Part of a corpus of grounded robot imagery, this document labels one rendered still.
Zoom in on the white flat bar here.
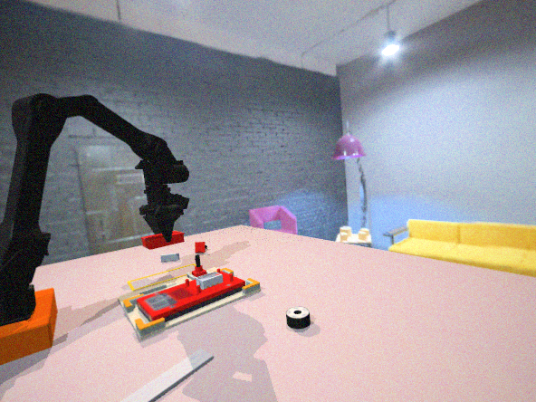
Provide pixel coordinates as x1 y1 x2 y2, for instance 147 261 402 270
120 349 214 402

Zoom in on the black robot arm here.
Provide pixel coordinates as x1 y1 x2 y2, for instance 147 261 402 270
0 93 189 326

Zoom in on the black toy tyre with white hub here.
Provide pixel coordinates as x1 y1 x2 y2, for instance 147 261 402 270
286 306 311 329

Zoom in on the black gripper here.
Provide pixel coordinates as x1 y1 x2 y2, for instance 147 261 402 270
139 184 184 243

